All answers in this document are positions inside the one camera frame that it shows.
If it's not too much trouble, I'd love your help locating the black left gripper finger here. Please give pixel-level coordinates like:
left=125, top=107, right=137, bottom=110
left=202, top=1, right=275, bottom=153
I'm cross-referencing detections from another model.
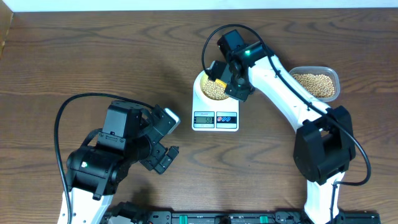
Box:
left=167, top=146, right=179, bottom=161
left=154, top=154, right=174, bottom=174

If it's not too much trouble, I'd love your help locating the yellow plastic scoop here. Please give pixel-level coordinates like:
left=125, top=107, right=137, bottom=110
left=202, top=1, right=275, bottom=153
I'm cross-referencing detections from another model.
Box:
left=215, top=79, right=227, bottom=88

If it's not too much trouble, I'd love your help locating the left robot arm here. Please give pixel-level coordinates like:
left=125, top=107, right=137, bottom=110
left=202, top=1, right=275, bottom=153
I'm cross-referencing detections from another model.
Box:
left=58, top=100, right=180, bottom=223

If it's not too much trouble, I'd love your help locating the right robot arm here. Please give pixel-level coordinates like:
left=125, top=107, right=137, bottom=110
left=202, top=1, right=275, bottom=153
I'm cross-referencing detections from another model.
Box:
left=211, top=30, right=356, bottom=223

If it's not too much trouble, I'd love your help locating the yellow bowl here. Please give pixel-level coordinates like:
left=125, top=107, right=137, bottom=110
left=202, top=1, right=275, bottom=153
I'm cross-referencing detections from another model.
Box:
left=200, top=73, right=229, bottom=100

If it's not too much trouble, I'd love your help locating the white digital kitchen scale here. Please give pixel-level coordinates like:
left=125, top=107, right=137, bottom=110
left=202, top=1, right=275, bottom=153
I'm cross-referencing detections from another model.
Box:
left=192, top=72, right=239, bottom=132

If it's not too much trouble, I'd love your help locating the clear container of soybeans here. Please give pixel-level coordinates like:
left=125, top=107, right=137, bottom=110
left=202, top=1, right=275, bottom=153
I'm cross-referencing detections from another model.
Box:
left=289, top=66, right=340, bottom=102

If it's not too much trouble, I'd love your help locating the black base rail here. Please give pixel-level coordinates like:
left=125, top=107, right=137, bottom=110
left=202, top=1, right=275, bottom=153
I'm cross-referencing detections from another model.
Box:
left=102, top=202, right=382, bottom=224

